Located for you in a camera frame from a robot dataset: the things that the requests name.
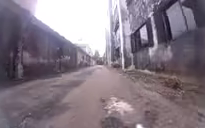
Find distant trees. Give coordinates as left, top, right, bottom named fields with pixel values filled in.
left=92, top=49, right=102, bottom=66

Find distant white building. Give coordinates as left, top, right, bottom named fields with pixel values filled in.
left=74, top=41, right=95, bottom=67

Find reddish brown dirt road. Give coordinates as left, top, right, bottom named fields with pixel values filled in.
left=0, top=64, right=205, bottom=128

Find grey weathered building, dark windows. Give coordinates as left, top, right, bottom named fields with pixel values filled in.
left=104, top=0, right=205, bottom=79

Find dark stained low building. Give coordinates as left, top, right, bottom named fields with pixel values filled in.
left=0, top=0, right=80, bottom=83

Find heap of debris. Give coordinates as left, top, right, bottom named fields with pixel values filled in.
left=162, top=75, right=185, bottom=92

